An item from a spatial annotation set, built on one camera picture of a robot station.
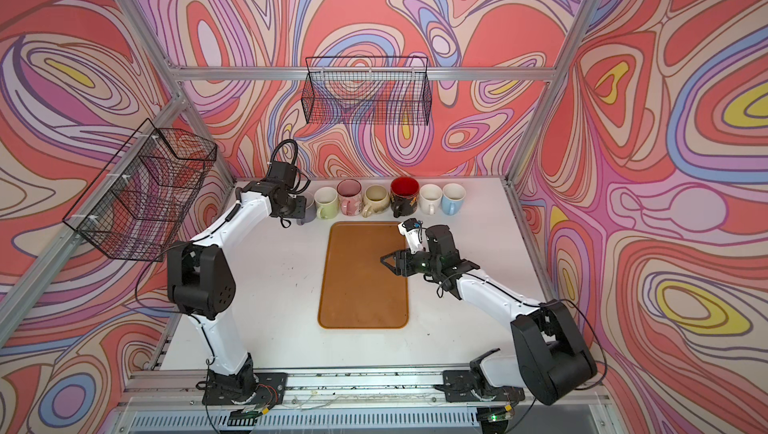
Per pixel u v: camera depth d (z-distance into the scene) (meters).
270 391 0.72
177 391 0.75
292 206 0.83
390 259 0.81
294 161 0.83
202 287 0.49
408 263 0.73
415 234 0.77
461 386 0.74
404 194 1.01
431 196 1.07
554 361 0.42
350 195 1.02
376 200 1.04
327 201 1.02
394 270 0.75
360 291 0.90
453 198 1.02
